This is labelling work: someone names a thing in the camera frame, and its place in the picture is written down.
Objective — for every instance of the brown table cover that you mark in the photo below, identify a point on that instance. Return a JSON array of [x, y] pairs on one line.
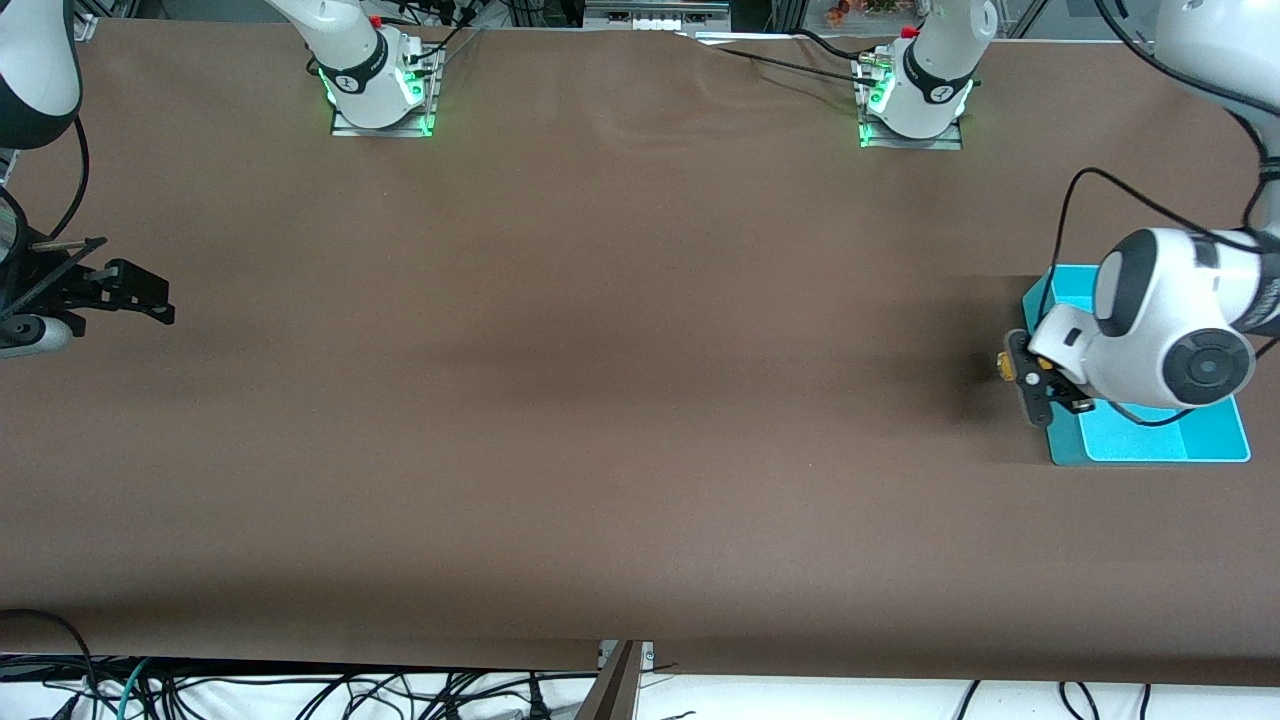
[[640, 300]]

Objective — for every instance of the white connector strip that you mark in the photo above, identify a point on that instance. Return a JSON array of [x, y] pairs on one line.
[[655, 22]]

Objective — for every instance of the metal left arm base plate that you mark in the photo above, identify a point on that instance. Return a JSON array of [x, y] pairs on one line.
[[940, 145]]

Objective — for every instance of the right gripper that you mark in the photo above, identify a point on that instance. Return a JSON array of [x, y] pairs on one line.
[[62, 289]]

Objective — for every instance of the silver table bracket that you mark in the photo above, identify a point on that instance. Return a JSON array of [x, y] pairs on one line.
[[648, 655]]

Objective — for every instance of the aluminium frame post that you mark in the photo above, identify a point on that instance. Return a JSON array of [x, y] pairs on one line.
[[787, 15]]

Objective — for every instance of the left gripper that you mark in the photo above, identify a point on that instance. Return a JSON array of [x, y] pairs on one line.
[[1078, 404]]

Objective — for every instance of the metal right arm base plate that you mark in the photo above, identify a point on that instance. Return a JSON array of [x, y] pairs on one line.
[[380, 132]]

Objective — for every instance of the yellow beetle toy car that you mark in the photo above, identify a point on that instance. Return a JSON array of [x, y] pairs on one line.
[[1006, 366]]

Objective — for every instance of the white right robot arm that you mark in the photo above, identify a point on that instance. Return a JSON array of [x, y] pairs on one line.
[[35, 60]]

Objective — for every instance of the teal plastic bin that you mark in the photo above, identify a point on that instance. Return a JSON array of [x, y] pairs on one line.
[[1210, 435]]

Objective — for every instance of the orange background object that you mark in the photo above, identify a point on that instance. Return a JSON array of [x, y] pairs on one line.
[[840, 12]]

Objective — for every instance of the grey metal table leg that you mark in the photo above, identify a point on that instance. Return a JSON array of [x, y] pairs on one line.
[[615, 690]]

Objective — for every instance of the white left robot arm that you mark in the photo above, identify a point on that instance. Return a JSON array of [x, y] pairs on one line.
[[1160, 320]]

